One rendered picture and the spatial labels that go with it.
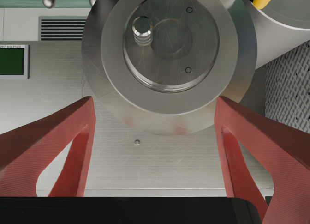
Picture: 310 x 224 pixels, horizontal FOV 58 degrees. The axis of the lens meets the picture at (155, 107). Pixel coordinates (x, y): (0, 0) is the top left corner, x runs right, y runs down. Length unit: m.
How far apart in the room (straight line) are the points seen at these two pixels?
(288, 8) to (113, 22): 0.15
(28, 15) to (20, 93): 2.78
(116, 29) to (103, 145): 0.36
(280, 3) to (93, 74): 0.17
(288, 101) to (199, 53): 0.24
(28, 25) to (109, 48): 3.11
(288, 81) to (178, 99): 0.24
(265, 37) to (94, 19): 0.16
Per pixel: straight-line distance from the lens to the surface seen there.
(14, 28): 3.40
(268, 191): 0.63
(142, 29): 0.19
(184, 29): 0.23
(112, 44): 0.24
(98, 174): 0.58
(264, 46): 0.32
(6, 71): 0.64
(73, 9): 3.26
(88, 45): 0.25
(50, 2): 0.64
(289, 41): 0.31
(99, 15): 0.25
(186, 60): 0.22
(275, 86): 0.48
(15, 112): 0.63
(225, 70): 0.24
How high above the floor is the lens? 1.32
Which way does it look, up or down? 4 degrees down
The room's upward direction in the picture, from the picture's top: 180 degrees clockwise
